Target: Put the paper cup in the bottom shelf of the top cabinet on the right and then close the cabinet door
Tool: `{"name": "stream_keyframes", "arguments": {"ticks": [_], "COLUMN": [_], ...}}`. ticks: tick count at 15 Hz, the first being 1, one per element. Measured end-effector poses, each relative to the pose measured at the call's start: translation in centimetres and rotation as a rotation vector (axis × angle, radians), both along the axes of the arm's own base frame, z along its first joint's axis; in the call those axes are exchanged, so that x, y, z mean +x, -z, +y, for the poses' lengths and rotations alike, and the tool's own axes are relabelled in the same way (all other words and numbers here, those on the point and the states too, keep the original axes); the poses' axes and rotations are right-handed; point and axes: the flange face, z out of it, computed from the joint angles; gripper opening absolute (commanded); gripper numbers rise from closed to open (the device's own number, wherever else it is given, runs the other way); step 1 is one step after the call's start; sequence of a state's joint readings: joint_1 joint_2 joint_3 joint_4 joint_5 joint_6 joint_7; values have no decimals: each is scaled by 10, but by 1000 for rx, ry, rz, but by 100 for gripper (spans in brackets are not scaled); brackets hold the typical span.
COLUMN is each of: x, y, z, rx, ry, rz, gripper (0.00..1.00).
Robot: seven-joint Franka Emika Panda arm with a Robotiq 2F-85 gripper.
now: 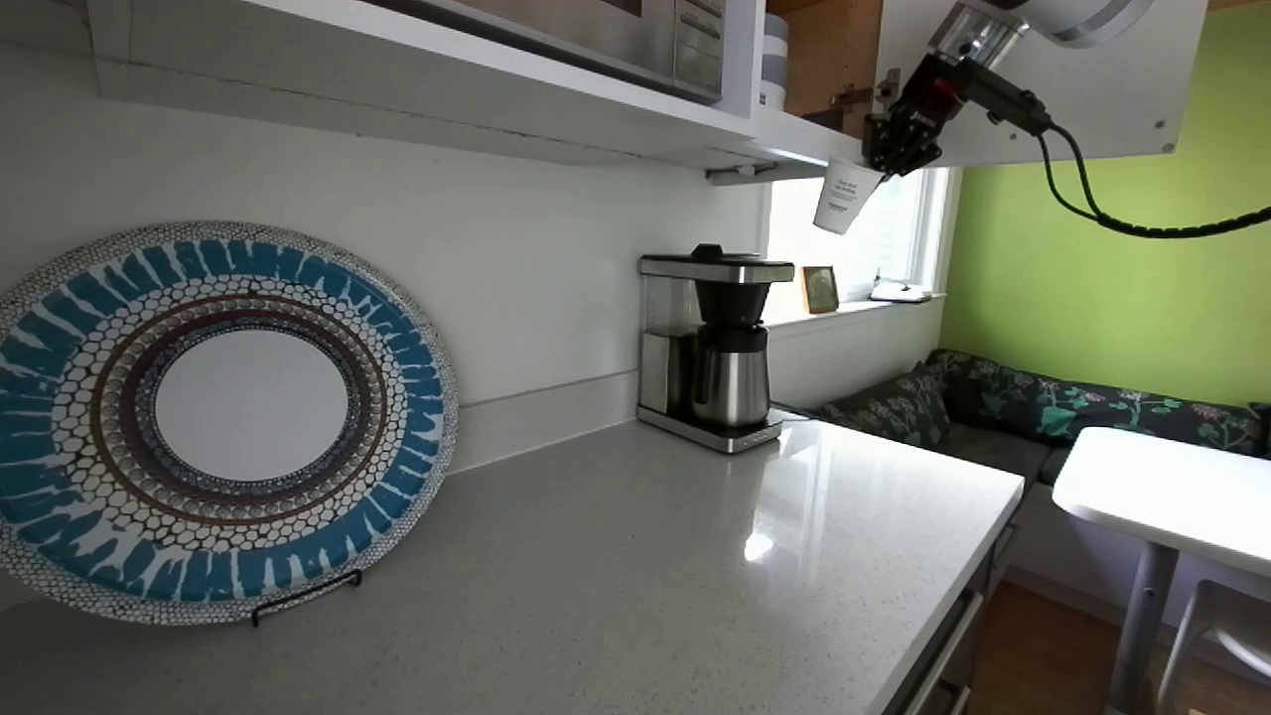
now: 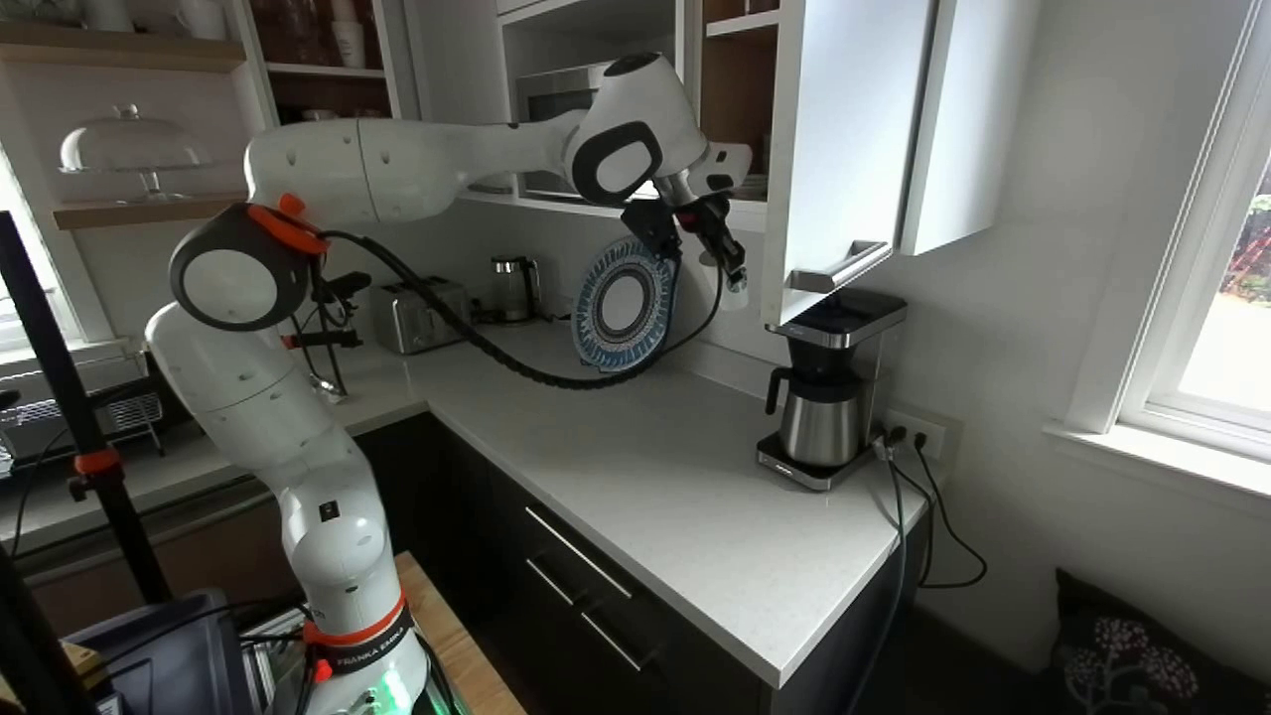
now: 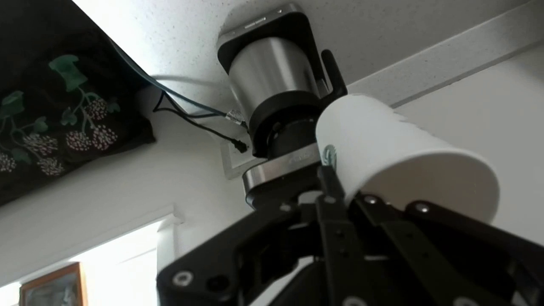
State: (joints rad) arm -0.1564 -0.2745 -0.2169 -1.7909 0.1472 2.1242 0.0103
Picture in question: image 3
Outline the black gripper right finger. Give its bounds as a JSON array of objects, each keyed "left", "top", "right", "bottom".
[{"left": 356, "top": 193, "right": 544, "bottom": 306}]

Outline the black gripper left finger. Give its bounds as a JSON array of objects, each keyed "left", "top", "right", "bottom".
[{"left": 157, "top": 164, "right": 364, "bottom": 306}]

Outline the white paper cup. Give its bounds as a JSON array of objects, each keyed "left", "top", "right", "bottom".
[{"left": 313, "top": 93, "right": 502, "bottom": 227}]

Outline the steel and black coffee maker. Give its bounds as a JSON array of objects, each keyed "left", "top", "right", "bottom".
[{"left": 215, "top": 4, "right": 349, "bottom": 212}]

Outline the dark floral pillow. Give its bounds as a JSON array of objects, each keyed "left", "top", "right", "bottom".
[{"left": 0, "top": 0, "right": 159, "bottom": 210}]

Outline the white wall outlet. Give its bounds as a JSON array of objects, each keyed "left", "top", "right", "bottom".
[{"left": 220, "top": 135, "right": 269, "bottom": 181}]

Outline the black power cord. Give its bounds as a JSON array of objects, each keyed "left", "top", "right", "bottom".
[{"left": 152, "top": 91, "right": 250, "bottom": 156}]

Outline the dark thin power cord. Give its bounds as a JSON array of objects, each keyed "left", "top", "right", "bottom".
[{"left": 109, "top": 42, "right": 252, "bottom": 127}]

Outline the small wooden picture frame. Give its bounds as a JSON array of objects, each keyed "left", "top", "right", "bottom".
[{"left": 17, "top": 261, "right": 91, "bottom": 306}]

